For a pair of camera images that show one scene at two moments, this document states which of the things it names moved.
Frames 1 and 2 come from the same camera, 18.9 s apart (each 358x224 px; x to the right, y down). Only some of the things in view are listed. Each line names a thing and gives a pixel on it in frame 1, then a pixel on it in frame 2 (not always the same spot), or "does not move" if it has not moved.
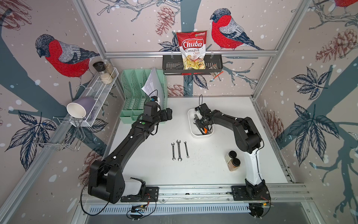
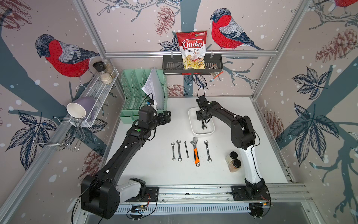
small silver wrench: [173, 144] does not move
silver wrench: [188, 157] does not move
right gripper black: [198, 125] → [199, 118]
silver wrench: [179, 150] does not move
